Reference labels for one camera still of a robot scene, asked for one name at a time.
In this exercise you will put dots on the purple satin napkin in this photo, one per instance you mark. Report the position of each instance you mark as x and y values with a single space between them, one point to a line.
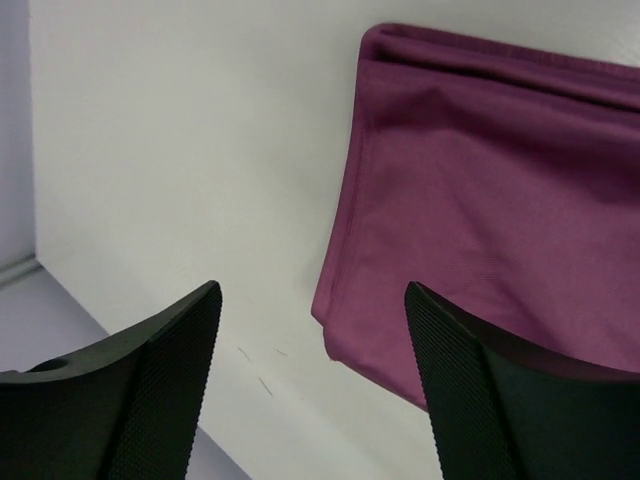
504 178

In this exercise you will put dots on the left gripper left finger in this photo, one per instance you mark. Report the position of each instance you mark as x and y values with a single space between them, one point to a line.
125 407

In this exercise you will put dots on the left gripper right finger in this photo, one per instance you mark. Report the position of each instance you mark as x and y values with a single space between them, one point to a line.
502 407

